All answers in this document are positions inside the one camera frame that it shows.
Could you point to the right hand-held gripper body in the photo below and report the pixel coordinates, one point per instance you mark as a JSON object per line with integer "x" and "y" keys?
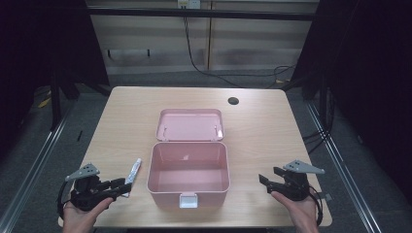
{"x": 296, "y": 186}

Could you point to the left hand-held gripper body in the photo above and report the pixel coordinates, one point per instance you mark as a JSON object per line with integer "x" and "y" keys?
{"x": 85, "y": 194}

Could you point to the white tube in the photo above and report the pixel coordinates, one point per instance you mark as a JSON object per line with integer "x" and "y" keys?
{"x": 134, "y": 170}

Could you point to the pink plastic storage box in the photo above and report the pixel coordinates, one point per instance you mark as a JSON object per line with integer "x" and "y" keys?
{"x": 188, "y": 174}

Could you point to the person's left hand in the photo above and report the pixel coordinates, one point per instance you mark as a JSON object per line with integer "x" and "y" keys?
{"x": 77, "y": 220}

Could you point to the person's right hand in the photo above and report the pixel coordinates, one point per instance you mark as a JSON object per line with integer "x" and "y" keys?
{"x": 302, "y": 215}

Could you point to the small black stick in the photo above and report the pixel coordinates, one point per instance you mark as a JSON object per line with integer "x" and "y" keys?
{"x": 79, "y": 136}

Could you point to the black metal stand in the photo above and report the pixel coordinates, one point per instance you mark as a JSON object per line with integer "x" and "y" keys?
{"x": 55, "y": 103}

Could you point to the yellow floor tape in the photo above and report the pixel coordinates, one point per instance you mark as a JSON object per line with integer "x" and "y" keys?
{"x": 44, "y": 102}

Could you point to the black curtain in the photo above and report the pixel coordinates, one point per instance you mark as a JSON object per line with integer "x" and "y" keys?
{"x": 366, "y": 81}
{"x": 39, "y": 42}

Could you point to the black horizontal metal bar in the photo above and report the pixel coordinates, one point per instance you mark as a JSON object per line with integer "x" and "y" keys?
{"x": 200, "y": 13}

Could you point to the metal floor rail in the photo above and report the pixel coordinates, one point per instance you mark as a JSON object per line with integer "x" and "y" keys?
{"x": 32, "y": 171}
{"x": 343, "y": 174}

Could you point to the white wall power outlet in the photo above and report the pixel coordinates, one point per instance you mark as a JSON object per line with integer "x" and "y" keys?
{"x": 188, "y": 3}

